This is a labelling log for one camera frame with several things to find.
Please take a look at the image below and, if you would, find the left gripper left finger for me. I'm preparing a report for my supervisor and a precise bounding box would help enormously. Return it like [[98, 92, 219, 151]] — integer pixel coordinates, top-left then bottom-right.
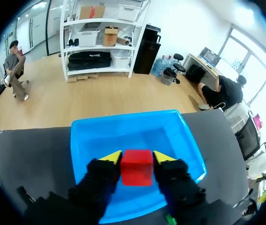
[[68, 150, 123, 225]]

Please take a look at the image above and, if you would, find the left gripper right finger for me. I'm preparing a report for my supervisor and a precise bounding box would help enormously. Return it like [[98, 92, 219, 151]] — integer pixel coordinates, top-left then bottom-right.
[[152, 150, 206, 218]]

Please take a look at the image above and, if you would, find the red cube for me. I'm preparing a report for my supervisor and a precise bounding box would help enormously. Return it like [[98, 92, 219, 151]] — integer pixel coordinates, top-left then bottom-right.
[[120, 150, 153, 187]]

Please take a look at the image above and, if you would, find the blue plastic bin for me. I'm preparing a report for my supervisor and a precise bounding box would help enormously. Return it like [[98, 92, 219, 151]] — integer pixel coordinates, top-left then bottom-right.
[[70, 109, 207, 224]]

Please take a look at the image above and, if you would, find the person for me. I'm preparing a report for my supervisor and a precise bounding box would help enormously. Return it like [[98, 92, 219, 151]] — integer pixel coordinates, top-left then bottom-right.
[[198, 75, 247, 111], [3, 40, 30, 102]]

